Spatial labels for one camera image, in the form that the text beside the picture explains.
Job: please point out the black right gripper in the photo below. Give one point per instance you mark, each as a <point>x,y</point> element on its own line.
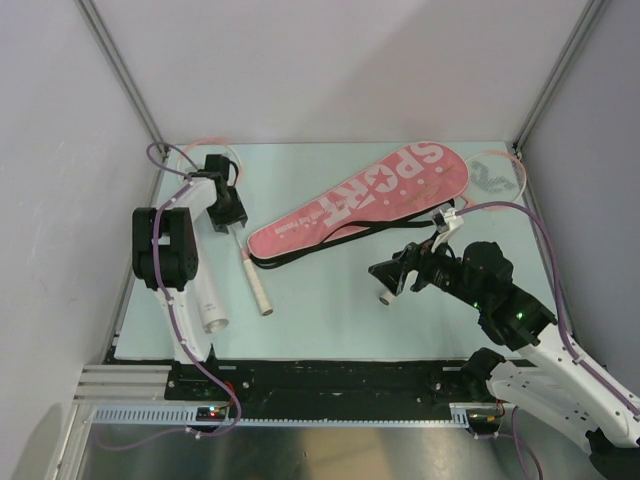
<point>417,257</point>

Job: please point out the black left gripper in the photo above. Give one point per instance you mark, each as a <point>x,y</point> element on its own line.
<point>236,215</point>

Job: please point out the white shuttlecock tube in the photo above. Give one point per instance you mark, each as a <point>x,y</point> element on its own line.
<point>212,314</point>

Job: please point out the pink racket bag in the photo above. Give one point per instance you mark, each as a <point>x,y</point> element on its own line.
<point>391,193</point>

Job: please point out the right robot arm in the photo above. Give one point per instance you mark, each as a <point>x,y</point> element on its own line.
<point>578,397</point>

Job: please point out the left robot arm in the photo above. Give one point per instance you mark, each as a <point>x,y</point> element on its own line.
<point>166,256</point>

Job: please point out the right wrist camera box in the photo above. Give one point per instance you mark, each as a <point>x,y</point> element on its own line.
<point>447,224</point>

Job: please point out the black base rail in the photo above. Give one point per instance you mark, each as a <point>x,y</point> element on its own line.
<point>359,388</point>

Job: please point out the white slotted cable duct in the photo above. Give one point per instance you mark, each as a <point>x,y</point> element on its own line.
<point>209,416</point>

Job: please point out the aluminium frame post left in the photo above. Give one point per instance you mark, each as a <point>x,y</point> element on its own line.
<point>117,63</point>

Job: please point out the aluminium frame post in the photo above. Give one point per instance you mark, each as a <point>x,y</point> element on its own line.
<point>117,63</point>
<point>570,52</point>

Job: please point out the aluminium frame post right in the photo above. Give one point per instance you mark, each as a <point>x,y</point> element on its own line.
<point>570,52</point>

